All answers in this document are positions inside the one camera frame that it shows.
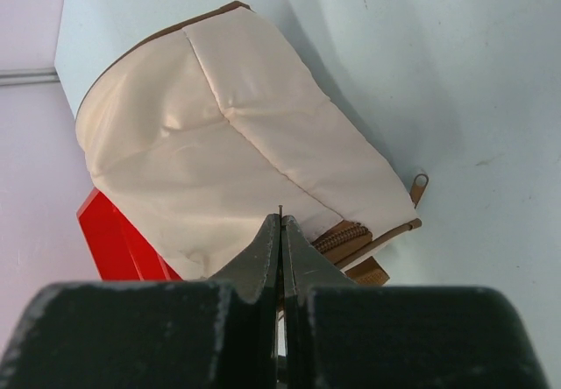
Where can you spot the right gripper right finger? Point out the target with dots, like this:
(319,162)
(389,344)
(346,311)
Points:
(342,335)

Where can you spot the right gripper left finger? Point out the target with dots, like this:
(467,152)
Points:
(215,333)

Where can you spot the beige mesh laundry bag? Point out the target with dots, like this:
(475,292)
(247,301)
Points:
(201,130)

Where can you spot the red plastic tray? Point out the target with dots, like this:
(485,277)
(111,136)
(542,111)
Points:
(117,248)

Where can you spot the left aluminium corner post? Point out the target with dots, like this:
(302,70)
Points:
(28,76)

